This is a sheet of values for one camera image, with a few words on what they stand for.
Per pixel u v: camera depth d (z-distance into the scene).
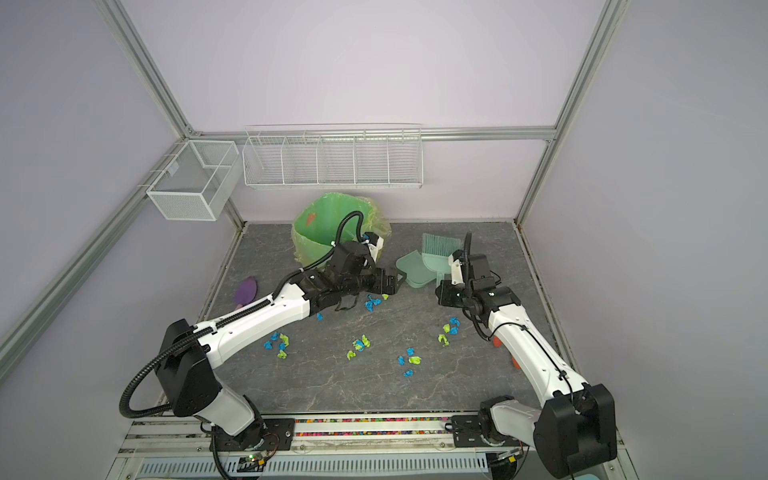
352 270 0.62
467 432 0.75
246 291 1.02
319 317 0.58
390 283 0.71
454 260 0.76
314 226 0.95
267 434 0.73
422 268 0.84
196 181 0.97
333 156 0.99
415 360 0.85
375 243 0.71
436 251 0.86
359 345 0.88
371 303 0.96
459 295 0.69
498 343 0.72
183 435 0.75
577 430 0.39
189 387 0.42
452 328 0.91
